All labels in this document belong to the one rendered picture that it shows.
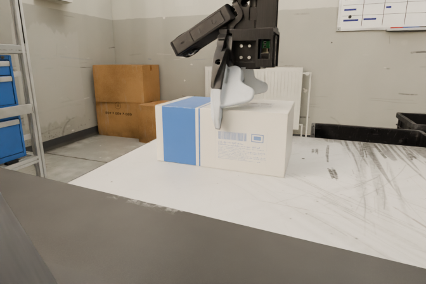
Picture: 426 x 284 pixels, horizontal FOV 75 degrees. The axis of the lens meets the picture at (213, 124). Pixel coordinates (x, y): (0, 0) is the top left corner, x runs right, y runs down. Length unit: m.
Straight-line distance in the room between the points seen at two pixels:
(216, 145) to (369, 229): 0.21
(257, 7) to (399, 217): 0.31
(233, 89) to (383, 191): 0.23
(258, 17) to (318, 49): 2.54
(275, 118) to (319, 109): 2.62
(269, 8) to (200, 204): 0.28
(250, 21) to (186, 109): 0.16
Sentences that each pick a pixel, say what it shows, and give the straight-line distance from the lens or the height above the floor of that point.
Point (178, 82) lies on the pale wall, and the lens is 3.33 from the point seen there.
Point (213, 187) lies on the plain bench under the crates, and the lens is 0.37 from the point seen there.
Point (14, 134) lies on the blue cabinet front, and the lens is 1.87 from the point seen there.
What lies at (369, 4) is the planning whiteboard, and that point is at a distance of 3.00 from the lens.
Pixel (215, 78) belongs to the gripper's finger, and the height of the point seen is 0.83.
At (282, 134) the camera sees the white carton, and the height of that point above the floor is 0.76.
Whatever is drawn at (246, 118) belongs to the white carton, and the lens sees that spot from 0.39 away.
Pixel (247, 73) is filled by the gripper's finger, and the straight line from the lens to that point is 0.48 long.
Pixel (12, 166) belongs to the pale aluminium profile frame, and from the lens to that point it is 1.87.
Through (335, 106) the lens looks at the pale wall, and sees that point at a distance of 2.99.
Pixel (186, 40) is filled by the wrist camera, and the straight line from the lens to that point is 0.45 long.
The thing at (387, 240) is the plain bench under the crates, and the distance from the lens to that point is 0.32.
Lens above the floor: 0.86
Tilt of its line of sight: 13 degrees down
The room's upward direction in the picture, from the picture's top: straight up
